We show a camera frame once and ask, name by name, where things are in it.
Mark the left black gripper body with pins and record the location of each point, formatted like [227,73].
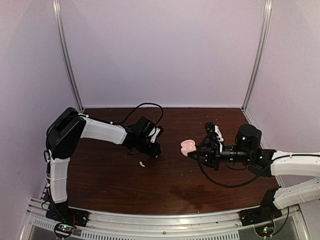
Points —
[147,150]

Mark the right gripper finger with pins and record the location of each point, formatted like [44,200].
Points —
[200,158]
[205,144]

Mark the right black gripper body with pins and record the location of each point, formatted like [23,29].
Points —
[215,155]

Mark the pink round earbud case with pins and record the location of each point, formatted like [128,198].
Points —
[188,146]

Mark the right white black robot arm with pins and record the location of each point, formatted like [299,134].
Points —
[247,150]

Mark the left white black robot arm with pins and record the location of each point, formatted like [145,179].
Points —
[72,129]

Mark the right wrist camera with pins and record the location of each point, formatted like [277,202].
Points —
[214,136]

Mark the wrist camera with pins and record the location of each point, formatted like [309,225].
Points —
[214,136]
[155,133]

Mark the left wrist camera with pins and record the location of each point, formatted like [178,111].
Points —
[155,133]

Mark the front aluminium rail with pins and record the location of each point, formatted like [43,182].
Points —
[223,225]

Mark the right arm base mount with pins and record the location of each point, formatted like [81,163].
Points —
[262,217]

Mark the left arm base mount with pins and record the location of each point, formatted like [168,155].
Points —
[67,218]

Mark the right aluminium frame post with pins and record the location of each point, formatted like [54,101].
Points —
[264,31]

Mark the aluminium frame post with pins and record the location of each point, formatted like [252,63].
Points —
[65,54]
[264,31]

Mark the left aluminium frame post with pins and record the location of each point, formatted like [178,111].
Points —
[65,54]

